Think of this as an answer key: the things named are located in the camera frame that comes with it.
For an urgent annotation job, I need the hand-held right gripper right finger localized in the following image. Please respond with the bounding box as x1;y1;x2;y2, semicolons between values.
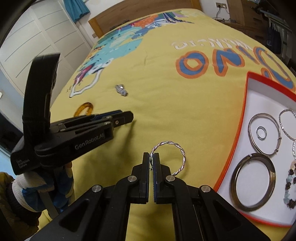
151;153;278;241

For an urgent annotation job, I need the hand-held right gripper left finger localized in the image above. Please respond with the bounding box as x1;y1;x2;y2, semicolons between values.
30;152;151;241

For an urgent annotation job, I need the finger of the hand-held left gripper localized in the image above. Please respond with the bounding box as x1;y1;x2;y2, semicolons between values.
50;111;134;134
89;110;123;119

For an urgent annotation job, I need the twisted metal hoop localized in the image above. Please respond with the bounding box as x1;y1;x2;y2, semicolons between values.
279;108;296;141
150;141;186;176

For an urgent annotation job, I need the dark wide bangle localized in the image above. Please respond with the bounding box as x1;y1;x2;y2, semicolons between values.
230;152;276;212

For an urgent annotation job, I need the thin metal bangle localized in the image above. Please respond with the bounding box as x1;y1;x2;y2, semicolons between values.
248;113;282;156

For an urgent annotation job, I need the small metal ring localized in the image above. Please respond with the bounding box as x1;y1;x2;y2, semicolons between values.
256;126;268;141

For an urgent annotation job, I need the red jewelry box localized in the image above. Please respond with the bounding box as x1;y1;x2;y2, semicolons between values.
213;72;296;226

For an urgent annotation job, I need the beaded bracelet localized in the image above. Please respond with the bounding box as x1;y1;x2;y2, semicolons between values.
283;162;296;209

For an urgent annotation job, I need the person's left forearm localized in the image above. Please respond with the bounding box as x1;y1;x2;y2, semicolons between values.
0;171;42;241

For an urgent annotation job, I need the person's left hand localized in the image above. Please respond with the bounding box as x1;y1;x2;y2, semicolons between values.
11;161;75;214

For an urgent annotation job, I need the metal wristwatch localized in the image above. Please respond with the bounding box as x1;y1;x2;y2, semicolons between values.
115;85;129;97

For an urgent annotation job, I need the amber bangle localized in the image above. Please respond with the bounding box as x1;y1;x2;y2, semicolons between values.
74;102;94;116

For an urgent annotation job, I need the yellow printed blanket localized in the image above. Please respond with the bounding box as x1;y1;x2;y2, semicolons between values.
30;8;296;241

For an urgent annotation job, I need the wooden headboard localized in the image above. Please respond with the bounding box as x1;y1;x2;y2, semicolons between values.
88;0;203;39

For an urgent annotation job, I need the white wardrobe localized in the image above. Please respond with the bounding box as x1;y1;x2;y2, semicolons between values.
0;0;93;112

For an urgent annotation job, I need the teal curtain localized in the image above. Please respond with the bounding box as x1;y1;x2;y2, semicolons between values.
63;0;90;22

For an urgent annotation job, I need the wooden drawer cabinet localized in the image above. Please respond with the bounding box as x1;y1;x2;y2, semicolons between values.
228;0;269;40

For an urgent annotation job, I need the rack of dark clothes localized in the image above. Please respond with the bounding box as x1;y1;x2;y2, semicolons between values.
257;7;292;58

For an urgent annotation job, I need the black cable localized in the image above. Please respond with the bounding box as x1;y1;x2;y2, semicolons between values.
214;7;234;23

